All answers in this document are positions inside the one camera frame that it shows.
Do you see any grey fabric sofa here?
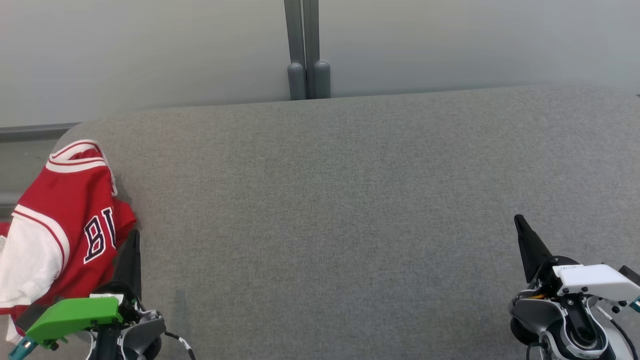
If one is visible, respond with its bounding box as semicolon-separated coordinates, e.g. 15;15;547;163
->
0;84;640;360

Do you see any black white striped cable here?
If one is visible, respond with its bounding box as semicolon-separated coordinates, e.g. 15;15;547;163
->
164;330;197;360

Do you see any grey partition post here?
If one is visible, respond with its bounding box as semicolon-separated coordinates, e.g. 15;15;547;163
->
283;0;332;101

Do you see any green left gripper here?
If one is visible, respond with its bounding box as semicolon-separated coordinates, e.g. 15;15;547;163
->
25;229;142;349

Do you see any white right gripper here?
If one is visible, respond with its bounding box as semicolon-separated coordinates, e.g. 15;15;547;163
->
514;214;640;303

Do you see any red white jersey shirt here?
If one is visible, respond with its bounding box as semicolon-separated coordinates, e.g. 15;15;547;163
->
0;139;138;345

